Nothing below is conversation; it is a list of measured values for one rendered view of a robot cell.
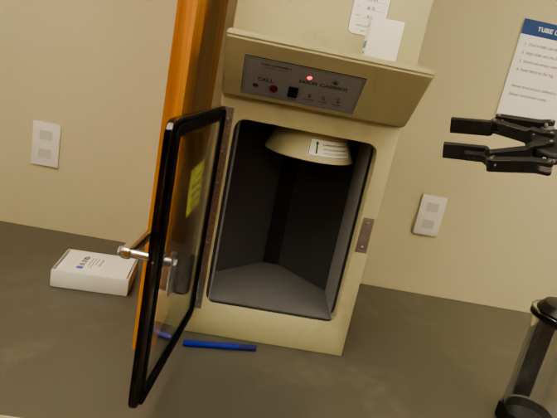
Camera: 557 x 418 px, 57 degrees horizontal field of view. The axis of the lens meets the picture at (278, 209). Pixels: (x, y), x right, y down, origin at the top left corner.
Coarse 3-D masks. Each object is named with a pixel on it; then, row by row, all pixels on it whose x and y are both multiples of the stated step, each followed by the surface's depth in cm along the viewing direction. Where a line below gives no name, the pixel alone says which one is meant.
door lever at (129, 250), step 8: (144, 232) 73; (136, 240) 70; (144, 240) 72; (120, 248) 67; (128, 248) 67; (136, 248) 69; (120, 256) 67; (128, 256) 67; (136, 256) 67; (144, 256) 67
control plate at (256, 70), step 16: (256, 64) 79; (272, 64) 79; (288, 64) 78; (256, 80) 82; (272, 80) 82; (288, 80) 82; (304, 80) 81; (320, 80) 81; (352, 80) 80; (272, 96) 85; (304, 96) 84; (320, 96) 84; (336, 96) 83; (352, 96) 83; (352, 112) 86
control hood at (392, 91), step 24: (240, 48) 77; (264, 48) 76; (288, 48) 76; (312, 48) 76; (240, 72) 81; (336, 72) 79; (360, 72) 78; (384, 72) 78; (408, 72) 77; (432, 72) 77; (360, 96) 83; (384, 96) 82; (408, 96) 81; (384, 120) 87; (408, 120) 87
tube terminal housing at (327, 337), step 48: (240, 0) 84; (288, 0) 84; (336, 0) 85; (432, 0) 85; (336, 48) 87; (240, 96) 89; (384, 144) 91; (240, 336) 102; (288, 336) 102; (336, 336) 102
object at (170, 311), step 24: (168, 120) 59; (168, 144) 59; (192, 144) 70; (216, 144) 86; (192, 168) 73; (192, 192) 76; (192, 216) 80; (168, 240) 68; (192, 240) 84; (192, 264) 88; (144, 288) 64; (192, 288) 93; (144, 312) 65; (168, 312) 77; (168, 336) 81
